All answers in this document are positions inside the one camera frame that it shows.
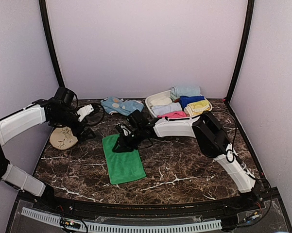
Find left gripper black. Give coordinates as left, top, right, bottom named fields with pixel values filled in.
left=52, top=109, right=96, bottom=142

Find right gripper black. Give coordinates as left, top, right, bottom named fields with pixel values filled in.
left=113, top=128, right=145, bottom=153

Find green towel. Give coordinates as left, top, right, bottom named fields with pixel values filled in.
left=102, top=134, right=146, bottom=185

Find yellow-green crocodile towel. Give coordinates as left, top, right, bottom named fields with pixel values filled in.
left=184, top=100, right=212, bottom=117

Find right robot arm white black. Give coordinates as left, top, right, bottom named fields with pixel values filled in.
left=112, top=110, right=257, bottom=211

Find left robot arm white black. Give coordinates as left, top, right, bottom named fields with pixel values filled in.
left=0, top=87, right=95, bottom=212

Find beige embroidered round cloth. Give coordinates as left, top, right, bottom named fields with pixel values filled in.
left=50, top=127, right=78, bottom=150

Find light blue patterned towel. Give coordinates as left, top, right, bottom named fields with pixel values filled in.
left=101, top=97, right=144, bottom=116

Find lavender rolled towel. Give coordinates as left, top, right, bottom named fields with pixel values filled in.
left=151, top=102, right=182, bottom=116

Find pink rolled towel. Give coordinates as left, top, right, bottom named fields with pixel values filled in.
left=157, top=111, right=187, bottom=119

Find cream rolled towel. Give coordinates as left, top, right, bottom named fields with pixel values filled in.
left=150, top=96, right=172, bottom=106

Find white plastic basin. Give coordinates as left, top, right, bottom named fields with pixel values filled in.
left=145, top=86, right=213, bottom=119

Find dark blue rolled towel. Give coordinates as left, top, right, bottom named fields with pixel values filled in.
left=179, top=96, right=205, bottom=109

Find pale blue rolled towel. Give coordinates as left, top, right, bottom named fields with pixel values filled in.
left=171, top=85, right=201, bottom=97

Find small circuit board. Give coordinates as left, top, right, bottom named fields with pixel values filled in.
left=60, top=218, right=81, bottom=229

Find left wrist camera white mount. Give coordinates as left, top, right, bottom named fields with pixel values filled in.
left=76, top=104, right=94, bottom=122

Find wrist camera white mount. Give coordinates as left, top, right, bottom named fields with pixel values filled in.
left=116, top=123, right=132, bottom=136
left=76, top=104, right=94, bottom=122

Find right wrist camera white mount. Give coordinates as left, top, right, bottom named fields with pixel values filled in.
left=116, top=123, right=132, bottom=136

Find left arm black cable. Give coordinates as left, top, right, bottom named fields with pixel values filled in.
left=72, top=93, right=105, bottom=127

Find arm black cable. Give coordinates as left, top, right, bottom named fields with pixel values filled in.
left=204, top=110, right=239, bottom=163
left=72, top=93, right=105, bottom=127

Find black front rail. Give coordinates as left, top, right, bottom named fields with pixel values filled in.
left=19, top=188, right=280, bottom=219

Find white slotted cable duct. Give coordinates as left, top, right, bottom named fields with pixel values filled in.
left=20, top=207, right=222, bottom=233

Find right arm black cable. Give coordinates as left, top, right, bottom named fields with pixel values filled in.
left=204, top=110, right=239, bottom=163

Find left black frame post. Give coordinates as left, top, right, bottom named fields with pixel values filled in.
left=38, top=0, right=66, bottom=87

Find black frame post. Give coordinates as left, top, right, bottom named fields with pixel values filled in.
left=225, top=0, right=255, bottom=103
left=38, top=0, right=66, bottom=87

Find right black frame post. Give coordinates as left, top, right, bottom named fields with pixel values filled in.
left=225, top=0, right=255, bottom=103

